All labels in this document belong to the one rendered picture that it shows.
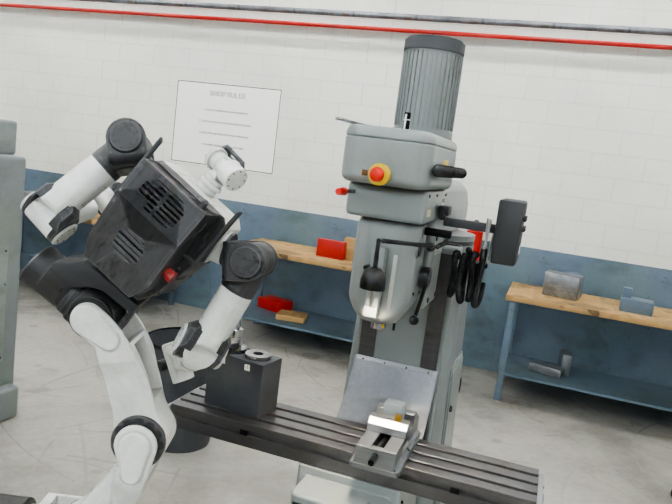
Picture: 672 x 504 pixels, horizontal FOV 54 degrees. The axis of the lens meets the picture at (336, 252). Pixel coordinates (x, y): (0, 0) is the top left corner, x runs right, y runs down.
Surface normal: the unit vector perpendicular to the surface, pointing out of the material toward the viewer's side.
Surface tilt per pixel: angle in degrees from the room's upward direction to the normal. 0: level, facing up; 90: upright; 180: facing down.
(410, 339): 90
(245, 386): 90
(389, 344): 90
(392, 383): 64
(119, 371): 114
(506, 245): 90
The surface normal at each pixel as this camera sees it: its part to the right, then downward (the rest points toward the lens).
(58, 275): 0.00, 0.14
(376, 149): -0.32, 0.10
